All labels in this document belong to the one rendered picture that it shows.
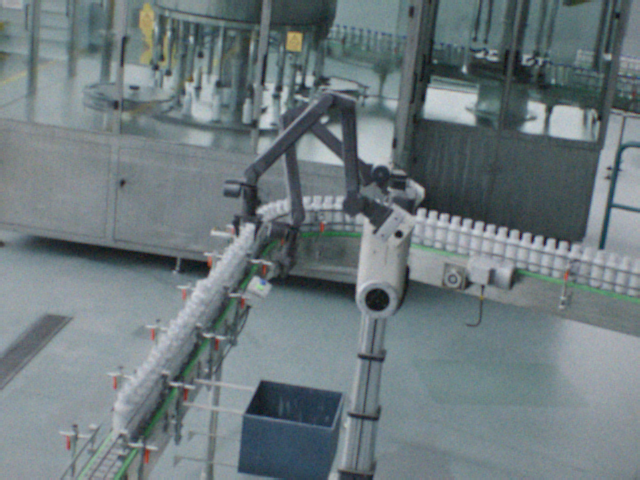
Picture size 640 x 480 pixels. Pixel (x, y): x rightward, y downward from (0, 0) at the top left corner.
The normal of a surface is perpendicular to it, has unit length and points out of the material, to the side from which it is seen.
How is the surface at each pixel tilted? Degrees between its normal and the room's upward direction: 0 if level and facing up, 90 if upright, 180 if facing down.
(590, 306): 90
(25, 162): 90
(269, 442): 90
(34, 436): 0
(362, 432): 90
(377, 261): 101
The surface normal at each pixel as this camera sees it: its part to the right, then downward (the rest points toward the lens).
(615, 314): -0.43, 0.25
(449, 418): 0.11, -0.95
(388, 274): -0.16, 0.45
